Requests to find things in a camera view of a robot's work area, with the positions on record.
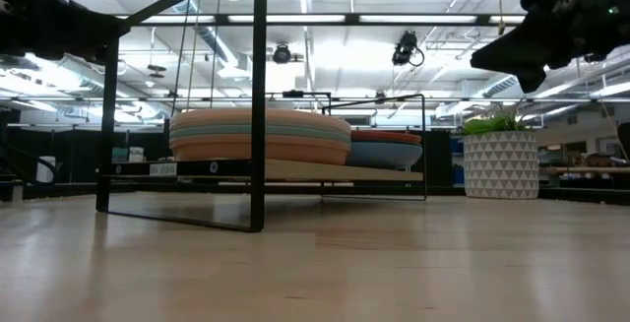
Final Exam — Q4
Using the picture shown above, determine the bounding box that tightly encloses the white cylindrical container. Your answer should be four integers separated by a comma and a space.
35, 155, 57, 184

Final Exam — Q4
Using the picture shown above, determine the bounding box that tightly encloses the black overhead frame beam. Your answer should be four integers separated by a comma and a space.
115, 13, 527, 29

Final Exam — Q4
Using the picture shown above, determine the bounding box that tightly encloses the black overhead camera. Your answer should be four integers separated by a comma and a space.
391, 30, 426, 69

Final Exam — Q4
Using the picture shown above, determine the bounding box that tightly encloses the black curved cable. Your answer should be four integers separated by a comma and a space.
0, 138, 59, 186

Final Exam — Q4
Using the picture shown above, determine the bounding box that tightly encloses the green leafy plant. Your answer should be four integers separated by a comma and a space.
461, 101, 534, 137

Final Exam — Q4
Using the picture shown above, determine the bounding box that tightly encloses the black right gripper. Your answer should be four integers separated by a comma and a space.
469, 0, 630, 95

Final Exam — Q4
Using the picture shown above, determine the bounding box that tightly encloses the orange plastic plate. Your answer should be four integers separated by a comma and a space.
168, 133, 351, 166

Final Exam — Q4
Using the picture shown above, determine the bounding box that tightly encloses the yellow hanging strap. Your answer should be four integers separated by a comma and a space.
184, 0, 204, 111

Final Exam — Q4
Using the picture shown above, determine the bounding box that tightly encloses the red-orange plastic plate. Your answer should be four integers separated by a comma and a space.
349, 129, 423, 146

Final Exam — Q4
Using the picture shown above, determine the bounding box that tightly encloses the black round ceiling fixture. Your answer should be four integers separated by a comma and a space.
273, 42, 293, 65

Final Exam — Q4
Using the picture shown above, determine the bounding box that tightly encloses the pink plastic plate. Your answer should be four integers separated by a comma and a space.
169, 107, 352, 134

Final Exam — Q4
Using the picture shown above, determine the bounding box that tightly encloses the hanging cable with connector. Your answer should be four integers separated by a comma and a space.
495, 0, 508, 37

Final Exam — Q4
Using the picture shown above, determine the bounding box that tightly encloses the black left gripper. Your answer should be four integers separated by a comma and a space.
0, 0, 131, 63

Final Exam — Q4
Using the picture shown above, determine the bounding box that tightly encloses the pale green plastic plate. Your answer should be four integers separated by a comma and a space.
168, 123, 352, 145

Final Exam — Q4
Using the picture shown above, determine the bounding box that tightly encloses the white triangle-patterned plant pot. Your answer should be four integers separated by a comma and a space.
463, 130, 540, 201

